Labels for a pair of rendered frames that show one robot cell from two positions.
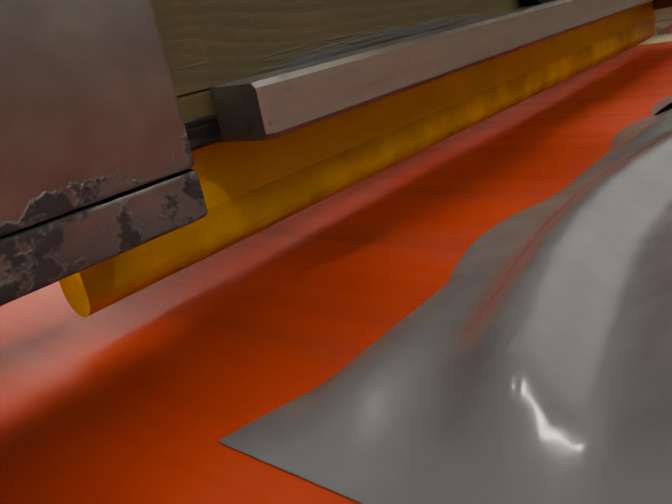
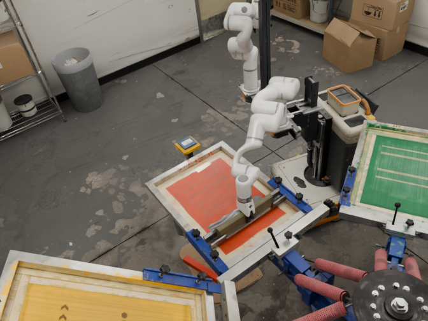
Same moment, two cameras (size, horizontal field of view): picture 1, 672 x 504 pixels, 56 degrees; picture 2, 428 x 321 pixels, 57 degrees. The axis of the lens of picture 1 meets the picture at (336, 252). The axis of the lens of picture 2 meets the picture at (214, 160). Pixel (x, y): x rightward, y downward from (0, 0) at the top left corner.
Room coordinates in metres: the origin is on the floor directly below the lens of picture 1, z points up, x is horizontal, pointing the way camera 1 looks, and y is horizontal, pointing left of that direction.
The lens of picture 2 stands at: (1.52, 0.18, 2.63)
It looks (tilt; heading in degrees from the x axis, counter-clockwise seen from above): 42 degrees down; 197
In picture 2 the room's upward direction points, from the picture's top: 8 degrees counter-clockwise
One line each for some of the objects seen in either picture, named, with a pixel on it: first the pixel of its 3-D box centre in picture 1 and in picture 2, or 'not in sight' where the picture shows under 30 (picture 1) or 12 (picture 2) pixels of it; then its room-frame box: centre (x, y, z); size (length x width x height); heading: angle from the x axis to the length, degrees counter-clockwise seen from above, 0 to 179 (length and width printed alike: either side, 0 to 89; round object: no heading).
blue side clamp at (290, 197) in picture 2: not in sight; (288, 197); (0.04, 0.14, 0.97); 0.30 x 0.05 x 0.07; 47
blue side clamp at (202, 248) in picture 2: not in sight; (206, 252); (0.45, -0.25, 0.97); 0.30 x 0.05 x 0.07; 47
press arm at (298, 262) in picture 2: not in sight; (293, 259); (0.47, 0.18, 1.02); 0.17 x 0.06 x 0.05; 47
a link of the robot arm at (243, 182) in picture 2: not in sight; (248, 180); (0.20, -0.06, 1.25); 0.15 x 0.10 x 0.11; 169
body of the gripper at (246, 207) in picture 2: not in sight; (244, 203); (0.24, -0.07, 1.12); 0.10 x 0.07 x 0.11; 46
